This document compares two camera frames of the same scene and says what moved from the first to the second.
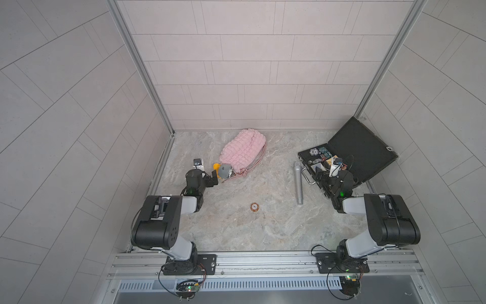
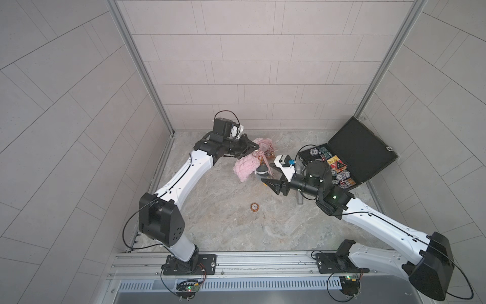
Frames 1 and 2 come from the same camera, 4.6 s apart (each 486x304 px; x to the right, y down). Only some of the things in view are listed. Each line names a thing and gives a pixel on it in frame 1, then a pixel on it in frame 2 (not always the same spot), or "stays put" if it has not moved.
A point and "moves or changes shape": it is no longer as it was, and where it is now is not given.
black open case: x=358 y=148 stays put
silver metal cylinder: x=299 y=182 stays put
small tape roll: x=254 y=207 stays put
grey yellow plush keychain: x=223 y=171 to x=262 y=170
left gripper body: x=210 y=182 to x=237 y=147
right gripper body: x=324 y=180 to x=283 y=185
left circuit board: x=187 y=288 stays put
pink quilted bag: x=243 y=152 moves or changes shape
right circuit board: x=350 y=284 stays put
